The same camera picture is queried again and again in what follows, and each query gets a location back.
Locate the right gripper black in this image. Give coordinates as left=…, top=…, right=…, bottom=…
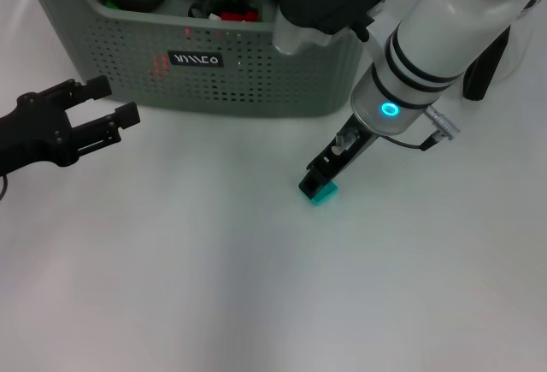
left=297, top=115, right=379, bottom=201

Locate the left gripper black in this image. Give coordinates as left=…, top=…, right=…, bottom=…
left=0, top=74, right=142, bottom=175

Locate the teal square toy brick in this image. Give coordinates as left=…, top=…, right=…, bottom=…
left=308, top=180, right=340, bottom=210

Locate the dark red long toy brick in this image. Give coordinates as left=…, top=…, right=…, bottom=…
left=220, top=10, right=260, bottom=22

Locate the glass teacup with black base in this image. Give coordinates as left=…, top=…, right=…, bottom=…
left=187, top=0, right=262, bottom=22

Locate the grey perforated storage basket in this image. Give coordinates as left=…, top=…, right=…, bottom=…
left=26, top=0, right=398, bottom=117

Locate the right gripper cable with connector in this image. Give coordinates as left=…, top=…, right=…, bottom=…
left=382, top=105, right=463, bottom=151

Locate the glass carafe with black handle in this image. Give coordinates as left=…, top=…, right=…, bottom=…
left=461, top=0, right=540, bottom=103

